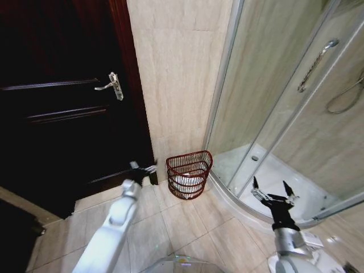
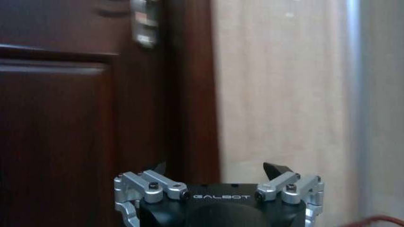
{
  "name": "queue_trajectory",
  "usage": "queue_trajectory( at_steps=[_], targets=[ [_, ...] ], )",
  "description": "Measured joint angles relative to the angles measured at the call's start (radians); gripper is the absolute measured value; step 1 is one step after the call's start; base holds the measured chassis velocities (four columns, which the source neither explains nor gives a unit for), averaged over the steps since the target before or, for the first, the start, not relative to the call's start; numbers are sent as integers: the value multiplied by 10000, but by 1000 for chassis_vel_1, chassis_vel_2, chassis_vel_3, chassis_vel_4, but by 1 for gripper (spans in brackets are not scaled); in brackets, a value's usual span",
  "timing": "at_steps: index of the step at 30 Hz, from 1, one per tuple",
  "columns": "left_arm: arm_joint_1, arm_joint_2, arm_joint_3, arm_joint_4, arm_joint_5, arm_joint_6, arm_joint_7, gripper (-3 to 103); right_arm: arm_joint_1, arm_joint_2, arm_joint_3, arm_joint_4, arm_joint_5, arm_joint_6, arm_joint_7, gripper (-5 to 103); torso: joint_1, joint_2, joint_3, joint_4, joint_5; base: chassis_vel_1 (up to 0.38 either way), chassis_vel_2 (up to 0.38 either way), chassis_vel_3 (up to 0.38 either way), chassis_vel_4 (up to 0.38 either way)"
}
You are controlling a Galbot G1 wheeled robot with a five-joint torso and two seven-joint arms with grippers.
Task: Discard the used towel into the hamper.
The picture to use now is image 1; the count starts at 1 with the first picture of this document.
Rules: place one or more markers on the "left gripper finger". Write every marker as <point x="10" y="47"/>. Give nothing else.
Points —
<point x="151" y="169"/>

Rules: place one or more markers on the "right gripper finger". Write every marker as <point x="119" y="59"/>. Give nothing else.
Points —
<point x="258" y="192"/>
<point x="290" y="193"/>

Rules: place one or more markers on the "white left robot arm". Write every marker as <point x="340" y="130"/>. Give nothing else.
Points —
<point x="113" y="227"/>

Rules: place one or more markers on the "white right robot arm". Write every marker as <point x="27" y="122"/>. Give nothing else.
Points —
<point x="293" y="250"/>

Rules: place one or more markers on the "white towel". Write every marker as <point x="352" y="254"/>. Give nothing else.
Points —
<point x="186" y="179"/>

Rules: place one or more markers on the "white shower tray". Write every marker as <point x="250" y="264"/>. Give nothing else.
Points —
<point x="310" y="185"/>

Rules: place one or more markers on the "chrome shower drain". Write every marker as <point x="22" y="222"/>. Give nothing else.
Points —
<point x="255" y="157"/>

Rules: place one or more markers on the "dark wooden door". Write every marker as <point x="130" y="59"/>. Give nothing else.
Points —
<point x="57" y="128"/>

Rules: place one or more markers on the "white robot front shell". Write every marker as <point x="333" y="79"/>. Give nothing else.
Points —
<point x="187" y="264"/>

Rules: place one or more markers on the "black furniture piece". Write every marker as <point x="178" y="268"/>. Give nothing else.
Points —
<point x="17" y="236"/>

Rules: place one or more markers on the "glass shower enclosure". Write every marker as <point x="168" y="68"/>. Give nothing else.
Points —
<point x="284" y="99"/>

